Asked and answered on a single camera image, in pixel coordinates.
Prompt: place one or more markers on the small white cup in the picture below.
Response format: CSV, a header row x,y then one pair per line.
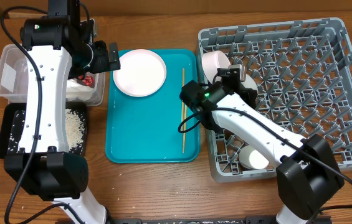
x,y
252,159

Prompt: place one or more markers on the clear plastic waste bin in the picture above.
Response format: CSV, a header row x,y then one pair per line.
x,y
14,81

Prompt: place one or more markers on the black rectangular tray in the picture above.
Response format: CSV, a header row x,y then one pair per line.
x,y
8,119

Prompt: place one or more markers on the teal serving tray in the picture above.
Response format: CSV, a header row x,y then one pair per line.
x,y
145,129

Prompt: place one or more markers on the grey shallow bowl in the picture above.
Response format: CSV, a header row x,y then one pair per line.
x,y
250,83

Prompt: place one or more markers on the grey dishwasher rack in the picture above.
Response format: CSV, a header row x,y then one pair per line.
x,y
303,73

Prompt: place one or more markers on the red white wrapper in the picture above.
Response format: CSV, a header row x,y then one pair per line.
x,y
87,80

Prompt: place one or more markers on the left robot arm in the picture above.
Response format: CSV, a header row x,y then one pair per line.
x,y
58,46

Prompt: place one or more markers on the pink rice bowl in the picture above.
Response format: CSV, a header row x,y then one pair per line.
x,y
211,61

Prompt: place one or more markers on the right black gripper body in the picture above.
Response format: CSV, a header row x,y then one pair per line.
x,y
245,93

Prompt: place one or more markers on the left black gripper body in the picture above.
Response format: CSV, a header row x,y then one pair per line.
x,y
94,58

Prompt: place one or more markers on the large white plate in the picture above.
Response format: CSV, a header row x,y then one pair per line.
x,y
142,73

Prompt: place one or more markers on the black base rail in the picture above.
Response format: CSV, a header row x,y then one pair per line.
x,y
248,220

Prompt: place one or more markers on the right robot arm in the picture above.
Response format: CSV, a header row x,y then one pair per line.
x,y
306,169

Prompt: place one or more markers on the short wooden chopstick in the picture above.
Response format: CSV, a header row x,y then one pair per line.
x,y
183,117

